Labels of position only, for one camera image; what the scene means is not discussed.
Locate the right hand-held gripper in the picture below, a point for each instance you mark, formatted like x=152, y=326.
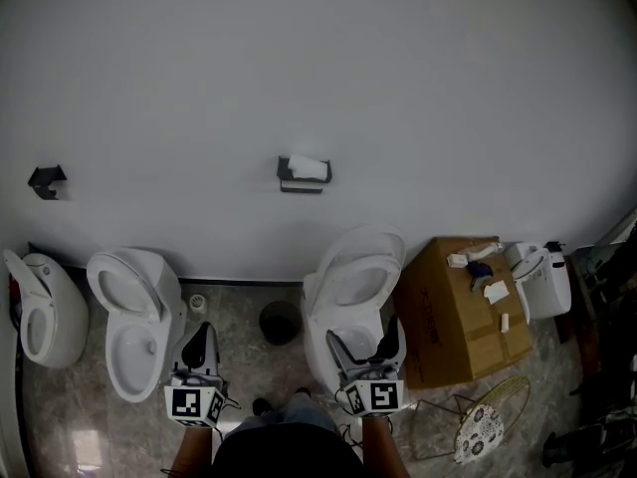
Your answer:
x=375, y=391

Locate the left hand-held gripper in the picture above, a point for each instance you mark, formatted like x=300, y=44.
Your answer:
x=191, y=400

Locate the black toilet paper holder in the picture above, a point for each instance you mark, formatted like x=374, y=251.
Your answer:
x=301, y=184

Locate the white toilet paper roll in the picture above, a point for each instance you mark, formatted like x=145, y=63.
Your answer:
x=309, y=167

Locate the person's left forearm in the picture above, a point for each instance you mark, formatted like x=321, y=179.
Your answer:
x=191, y=451

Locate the person's right forearm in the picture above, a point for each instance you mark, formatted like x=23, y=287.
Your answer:
x=380, y=446

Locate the white toilet with round lid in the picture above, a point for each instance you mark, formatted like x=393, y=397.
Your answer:
x=356, y=287

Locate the white toilet with square tank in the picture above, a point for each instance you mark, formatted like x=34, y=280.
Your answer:
x=137, y=326

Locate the white folded paper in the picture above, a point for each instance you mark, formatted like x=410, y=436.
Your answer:
x=495, y=292

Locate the white toilet with raised seat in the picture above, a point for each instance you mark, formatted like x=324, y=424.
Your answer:
x=55, y=311

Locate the red object behind toilet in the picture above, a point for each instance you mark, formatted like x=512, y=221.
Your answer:
x=13, y=289

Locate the black trash bin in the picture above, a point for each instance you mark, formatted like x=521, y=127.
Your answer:
x=279, y=322

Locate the person's black shoe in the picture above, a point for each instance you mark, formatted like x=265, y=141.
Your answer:
x=302, y=392
x=262, y=406

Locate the brown cardboard box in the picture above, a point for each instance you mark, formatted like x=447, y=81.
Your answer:
x=448, y=316

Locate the person's blue jeans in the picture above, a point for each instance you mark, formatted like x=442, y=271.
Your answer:
x=298, y=413

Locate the small white flat box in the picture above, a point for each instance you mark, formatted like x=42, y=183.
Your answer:
x=458, y=261

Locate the dark blue small object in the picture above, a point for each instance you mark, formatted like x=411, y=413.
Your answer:
x=479, y=269

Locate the small white cylinder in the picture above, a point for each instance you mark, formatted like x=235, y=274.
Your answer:
x=504, y=322

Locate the floral seat cushion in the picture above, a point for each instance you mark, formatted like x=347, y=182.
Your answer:
x=479, y=433

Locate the white curved tube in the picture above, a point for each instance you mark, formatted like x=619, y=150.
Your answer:
x=482, y=253

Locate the black small fitting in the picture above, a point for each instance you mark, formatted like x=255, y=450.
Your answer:
x=553, y=246

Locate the dark wooden shelf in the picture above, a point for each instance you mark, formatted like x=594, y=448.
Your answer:
x=592, y=297

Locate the black equipment pile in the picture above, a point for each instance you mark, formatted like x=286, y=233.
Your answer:
x=587, y=438

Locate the black empty wall holder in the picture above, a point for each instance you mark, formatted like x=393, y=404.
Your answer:
x=46, y=178

